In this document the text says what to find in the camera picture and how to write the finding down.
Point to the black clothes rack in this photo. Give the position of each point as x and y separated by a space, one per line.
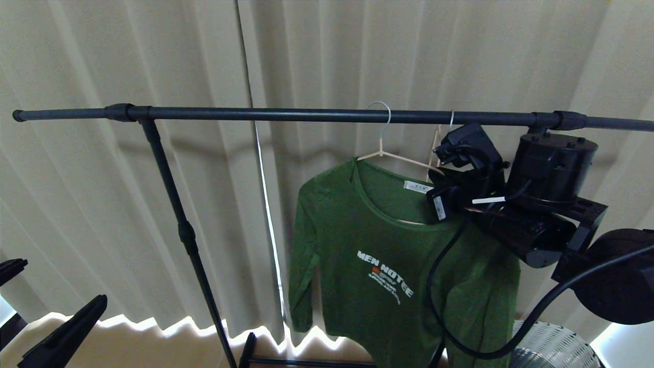
255 114

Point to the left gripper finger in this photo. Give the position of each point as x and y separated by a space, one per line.
66 337
13 268

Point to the pink clothes hanger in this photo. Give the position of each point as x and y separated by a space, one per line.
381 145
451 120

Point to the white laundry basket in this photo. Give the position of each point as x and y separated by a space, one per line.
552 347

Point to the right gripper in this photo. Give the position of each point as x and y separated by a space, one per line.
531 235

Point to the green printed shirt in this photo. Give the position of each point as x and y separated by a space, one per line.
368 230

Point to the beige curtain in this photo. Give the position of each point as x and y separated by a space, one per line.
102 230

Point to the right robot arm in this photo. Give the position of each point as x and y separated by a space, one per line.
552 163

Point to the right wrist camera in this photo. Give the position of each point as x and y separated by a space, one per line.
470 143

